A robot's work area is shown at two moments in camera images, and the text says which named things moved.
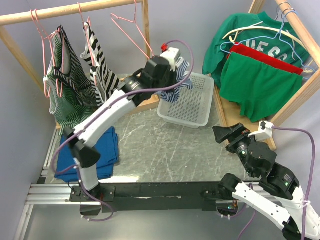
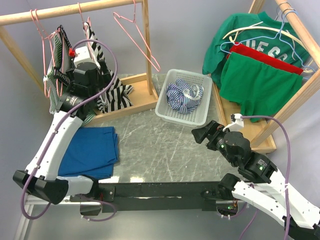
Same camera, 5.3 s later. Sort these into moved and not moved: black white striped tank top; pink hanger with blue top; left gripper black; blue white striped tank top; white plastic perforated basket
Moved: left gripper black; blue white striped tank top
Not moved: pink hanger with blue top; black white striped tank top; white plastic perforated basket
